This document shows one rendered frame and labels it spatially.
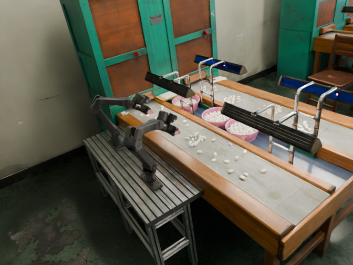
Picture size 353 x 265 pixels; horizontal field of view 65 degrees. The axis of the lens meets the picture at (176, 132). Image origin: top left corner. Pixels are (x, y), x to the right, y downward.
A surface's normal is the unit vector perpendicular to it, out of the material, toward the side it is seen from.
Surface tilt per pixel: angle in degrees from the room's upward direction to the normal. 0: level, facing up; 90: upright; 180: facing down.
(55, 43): 90
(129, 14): 90
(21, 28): 90
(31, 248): 0
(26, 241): 0
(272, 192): 0
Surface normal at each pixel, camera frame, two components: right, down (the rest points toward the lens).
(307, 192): -0.13, -0.85
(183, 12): 0.58, 0.36
